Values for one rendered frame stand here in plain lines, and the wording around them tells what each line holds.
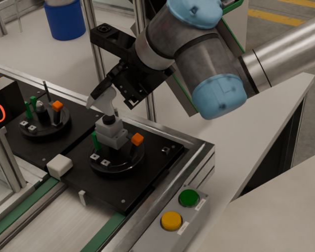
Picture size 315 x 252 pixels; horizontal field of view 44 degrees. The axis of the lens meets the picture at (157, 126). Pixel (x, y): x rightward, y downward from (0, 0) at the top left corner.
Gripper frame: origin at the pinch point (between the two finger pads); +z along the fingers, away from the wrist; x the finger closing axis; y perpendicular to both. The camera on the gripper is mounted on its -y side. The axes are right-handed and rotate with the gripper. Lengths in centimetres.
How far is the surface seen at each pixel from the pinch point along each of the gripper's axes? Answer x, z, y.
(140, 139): -0.2, 0.6, 13.3
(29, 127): -5.4, 27.8, -7.0
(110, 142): -2.1, 7.5, 9.6
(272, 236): 6.0, -4.2, 49.3
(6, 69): 15, 57, -32
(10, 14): 57, 98, -68
